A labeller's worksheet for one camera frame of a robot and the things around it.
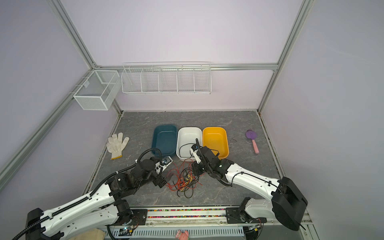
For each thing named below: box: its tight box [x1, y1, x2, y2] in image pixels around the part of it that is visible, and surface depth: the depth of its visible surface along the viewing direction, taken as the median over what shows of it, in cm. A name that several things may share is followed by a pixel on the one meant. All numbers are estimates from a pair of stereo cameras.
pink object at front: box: [175, 229, 190, 240], surface depth 68 cm
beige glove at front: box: [69, 228, 106, 240], surface depth 70 cm
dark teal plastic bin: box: [151, 124, 177, 157], surface depth 104 cm
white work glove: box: [106, 132, 130, 160], surface depth 104 cm
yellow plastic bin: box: [202, 126, 230, 159], surface depth 105 cm
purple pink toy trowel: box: [245, 129, 260, 155], surface depth 105 cm
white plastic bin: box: [176, 126, 203, 162], surface depth 104 cm
